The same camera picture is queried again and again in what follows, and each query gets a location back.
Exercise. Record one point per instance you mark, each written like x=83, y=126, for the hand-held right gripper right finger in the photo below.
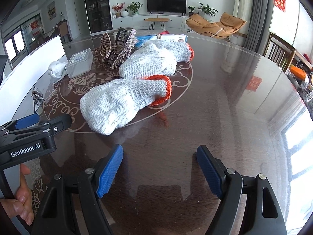
x=210, y=173

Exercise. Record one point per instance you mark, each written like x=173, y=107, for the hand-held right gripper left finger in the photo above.
x=110, y=173

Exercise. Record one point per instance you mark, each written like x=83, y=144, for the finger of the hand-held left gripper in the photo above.
x=61, y=122
x=27, y=122

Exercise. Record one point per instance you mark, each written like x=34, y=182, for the white knit glove orange cuff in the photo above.
x=182, y=51
x=117, y=102

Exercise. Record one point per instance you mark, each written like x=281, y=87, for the large white container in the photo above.
x=46, y=51

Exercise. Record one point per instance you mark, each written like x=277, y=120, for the person's left hand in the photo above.
x=24, y=200

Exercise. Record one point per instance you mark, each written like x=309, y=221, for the clear plastic lidded box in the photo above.
x=79, y=62

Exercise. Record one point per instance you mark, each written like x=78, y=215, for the gold metal hair claw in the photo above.
x=107, y=46

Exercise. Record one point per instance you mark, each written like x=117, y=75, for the dark wooden chair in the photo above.
x=64, y=30

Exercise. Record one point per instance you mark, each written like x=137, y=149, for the rhinestone hair claw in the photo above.
x=122, y=51

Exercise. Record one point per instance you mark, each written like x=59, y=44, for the red window decoration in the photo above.
x=35, y=25

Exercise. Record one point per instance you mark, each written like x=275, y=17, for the white door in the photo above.
x=79, y=14

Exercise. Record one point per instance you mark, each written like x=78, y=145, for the blue and white medicine box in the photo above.
x=146, y=40

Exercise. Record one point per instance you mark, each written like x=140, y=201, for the round ceiling light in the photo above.
x=28, y=2

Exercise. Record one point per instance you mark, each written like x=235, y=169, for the dark glass display cabinet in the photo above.
x=97, y=7

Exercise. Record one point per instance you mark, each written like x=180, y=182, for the white television cabinet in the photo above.
x=137, y=22

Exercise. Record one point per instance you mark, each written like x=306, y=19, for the round white vase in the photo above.
x=124, y=13

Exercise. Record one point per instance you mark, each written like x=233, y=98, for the red flower arrangement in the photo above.
x=118, y=7

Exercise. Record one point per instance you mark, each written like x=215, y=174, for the tan rubber band bundle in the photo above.
x=159, y=37

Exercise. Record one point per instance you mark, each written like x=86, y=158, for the orange box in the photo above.
x=297, y=72

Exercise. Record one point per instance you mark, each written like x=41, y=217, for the bushy green potted plant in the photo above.
x=134, y=6

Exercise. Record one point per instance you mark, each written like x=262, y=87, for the red envelope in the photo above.
x=165, y=32

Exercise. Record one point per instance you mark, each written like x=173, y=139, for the wooden bench with hairpin legs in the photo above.
x=156, y=19

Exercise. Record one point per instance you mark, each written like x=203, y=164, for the slatted wooden chair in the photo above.
x=278, y=51

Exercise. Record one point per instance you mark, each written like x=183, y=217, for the orange lounge chair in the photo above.
x=215, y=25

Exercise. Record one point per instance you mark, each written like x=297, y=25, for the black flat television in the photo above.
x=166, y=3

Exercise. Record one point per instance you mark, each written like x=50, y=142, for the large leafy potted plant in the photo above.
x=207, y=10

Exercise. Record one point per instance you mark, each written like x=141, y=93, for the small dark potted plant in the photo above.
x=191, y=10

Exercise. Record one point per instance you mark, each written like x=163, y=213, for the grey curtain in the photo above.
x=259, y=14

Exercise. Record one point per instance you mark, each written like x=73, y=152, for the sheer white curtain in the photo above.
x=242, y=5

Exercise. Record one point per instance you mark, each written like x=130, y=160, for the framed wall painting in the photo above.
x=51, y=10

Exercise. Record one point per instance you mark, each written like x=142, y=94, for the red wall decoration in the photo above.
x=280, y=1

